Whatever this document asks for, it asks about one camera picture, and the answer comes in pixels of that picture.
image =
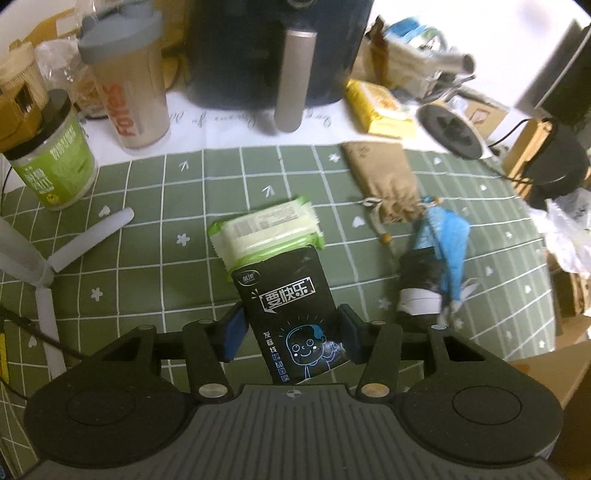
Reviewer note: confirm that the white tripod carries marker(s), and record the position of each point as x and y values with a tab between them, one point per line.
41	277

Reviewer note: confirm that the black round disc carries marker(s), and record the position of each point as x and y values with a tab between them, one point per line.
450	127

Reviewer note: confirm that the dark blue air fryer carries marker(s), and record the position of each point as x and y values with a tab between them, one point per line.
258	46

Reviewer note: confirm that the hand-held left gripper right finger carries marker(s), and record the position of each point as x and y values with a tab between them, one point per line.
353	332

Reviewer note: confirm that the cluttered storage basket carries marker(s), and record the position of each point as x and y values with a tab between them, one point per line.
411	41

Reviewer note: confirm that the black rounded case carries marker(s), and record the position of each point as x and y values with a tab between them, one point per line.
554	161

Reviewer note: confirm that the green jar with black lid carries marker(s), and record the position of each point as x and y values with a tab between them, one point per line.
51	157

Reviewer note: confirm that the clear plastic bag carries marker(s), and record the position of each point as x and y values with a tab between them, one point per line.
570	230

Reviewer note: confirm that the black monitor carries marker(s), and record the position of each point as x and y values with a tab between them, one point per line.
558	69

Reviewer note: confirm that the green checked tablecloth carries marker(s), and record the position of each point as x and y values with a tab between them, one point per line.
184	221

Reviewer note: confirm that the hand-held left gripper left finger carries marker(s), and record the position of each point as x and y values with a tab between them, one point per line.
233	330

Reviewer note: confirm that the black cartoon-print packet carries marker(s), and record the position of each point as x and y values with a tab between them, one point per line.
286	314

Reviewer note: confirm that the silver metal tube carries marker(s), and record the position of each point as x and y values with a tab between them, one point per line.
450	62

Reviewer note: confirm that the black roll with white band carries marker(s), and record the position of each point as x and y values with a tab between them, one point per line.
418	272

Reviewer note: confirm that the beige shaker bottle grey lid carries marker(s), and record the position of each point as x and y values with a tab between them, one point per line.
127	78

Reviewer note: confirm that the small labelled cardboard box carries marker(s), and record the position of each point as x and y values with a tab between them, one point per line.
480	113

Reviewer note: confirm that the wooden rack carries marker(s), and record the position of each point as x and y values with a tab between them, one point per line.
519	152

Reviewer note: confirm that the crumpled clear plastic wrap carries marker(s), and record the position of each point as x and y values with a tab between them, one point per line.
60	69

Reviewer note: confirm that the green wet wipes packet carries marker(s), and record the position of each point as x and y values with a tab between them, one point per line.
263	230

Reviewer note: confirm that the brown paper bag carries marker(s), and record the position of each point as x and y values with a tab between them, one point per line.
46	23

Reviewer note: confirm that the yellow wet wipes packet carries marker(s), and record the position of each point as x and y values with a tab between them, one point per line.
376	106

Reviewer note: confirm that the blue plastic packet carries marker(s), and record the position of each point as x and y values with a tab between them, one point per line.
445	240

